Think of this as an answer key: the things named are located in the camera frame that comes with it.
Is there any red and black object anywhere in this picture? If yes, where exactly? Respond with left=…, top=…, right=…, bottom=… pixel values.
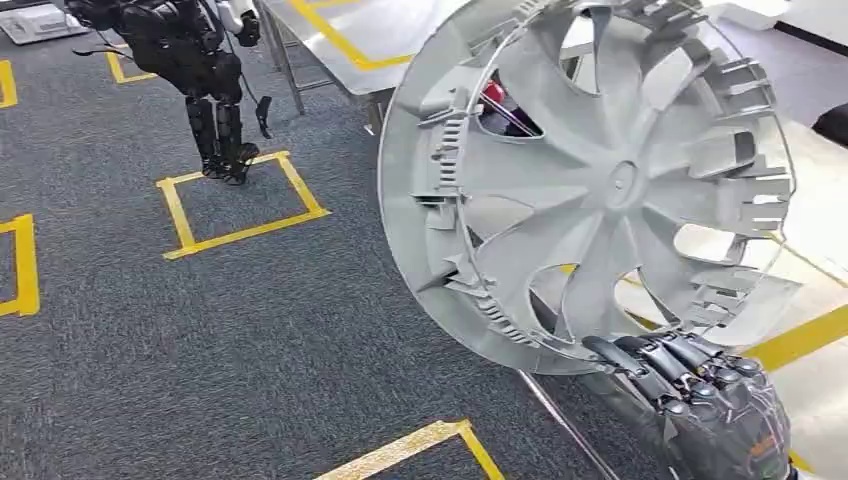
left=478, top=78, right=543, bottom=139

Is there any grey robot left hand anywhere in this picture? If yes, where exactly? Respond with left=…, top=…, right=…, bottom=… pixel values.
left=581, top=331, right=800, bottom=480

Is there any steel table with legs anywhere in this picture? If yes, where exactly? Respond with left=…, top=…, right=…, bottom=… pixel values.
left=254, top=0, right=478, bottom=138

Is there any white box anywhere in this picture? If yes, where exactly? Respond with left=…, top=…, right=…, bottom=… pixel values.
left=702, top=0, right=794, bottom=32

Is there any white flat device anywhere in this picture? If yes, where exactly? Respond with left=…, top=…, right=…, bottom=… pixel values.
left=0, top=2, right=89, bottom=47

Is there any steel work bench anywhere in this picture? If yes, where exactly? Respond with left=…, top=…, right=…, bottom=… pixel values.
left=516, top=117, right=848, bottom=480

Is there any black rounded object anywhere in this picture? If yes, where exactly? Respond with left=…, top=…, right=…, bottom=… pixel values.
left=810, top=102, right=848, bottom=149

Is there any silver grey plastic wheel cover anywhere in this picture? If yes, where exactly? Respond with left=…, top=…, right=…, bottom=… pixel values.
left=376, top=0, right=804, bottom=378

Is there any yellow floor tape square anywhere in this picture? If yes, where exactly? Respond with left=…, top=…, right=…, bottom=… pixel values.
left=105, top=51, right=159, bottom=86
left=0, top=59, right=19, bottom=110
left=156, top=150, right=332, bottom=262
left=0, top=213, right=42, bottom=319
left=314, top=419, right=506, bottom=480

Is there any black humanoid robot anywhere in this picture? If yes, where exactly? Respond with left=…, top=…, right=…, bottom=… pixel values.
left=64, top=0, right=274, bottom=187

